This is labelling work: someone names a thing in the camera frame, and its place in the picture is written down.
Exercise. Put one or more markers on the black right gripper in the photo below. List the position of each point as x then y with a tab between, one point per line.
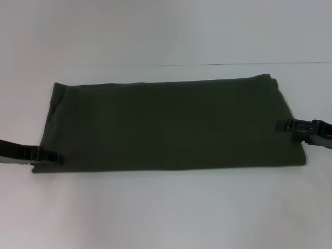
320	133

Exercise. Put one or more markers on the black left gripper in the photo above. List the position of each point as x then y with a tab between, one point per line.
14	153

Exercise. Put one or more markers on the dark green FREE t-shirt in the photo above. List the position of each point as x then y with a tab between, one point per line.
166	124

